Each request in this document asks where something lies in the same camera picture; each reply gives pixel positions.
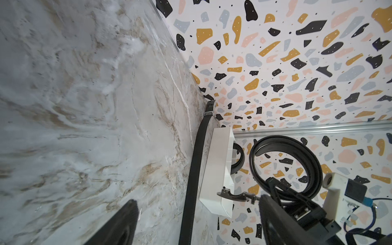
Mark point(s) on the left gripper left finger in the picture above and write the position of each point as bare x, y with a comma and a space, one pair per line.
120, 229

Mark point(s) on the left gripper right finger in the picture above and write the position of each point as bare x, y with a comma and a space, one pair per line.
278, 227

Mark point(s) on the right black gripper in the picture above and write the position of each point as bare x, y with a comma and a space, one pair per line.
309, 215

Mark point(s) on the black belt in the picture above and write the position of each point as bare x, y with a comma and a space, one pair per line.
186, 230
238, 150
302, 153

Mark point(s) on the white storage roll organizer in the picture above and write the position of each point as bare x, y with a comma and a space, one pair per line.
217, 174

